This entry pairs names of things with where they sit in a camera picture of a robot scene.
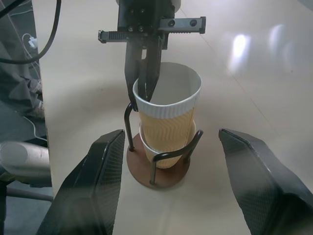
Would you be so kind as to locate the silver metal tube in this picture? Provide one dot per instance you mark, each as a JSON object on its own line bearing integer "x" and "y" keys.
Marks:
{"x": 22, "y": 159}

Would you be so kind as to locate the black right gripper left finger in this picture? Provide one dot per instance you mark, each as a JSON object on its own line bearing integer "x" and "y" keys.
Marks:
{"x": 97, "y": 186}

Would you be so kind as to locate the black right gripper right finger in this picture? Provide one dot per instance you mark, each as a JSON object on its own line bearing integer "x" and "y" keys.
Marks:
{"x": 259, "y": 186}

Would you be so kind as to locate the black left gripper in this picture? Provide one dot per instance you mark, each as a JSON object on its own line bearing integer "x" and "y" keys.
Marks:
{"x": 141, "y": 17}

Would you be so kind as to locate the tan ribbed paper cup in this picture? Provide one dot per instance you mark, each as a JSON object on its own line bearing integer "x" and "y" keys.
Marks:
{"x": 166, "y": 127}
{"x": 148, "y": 149}

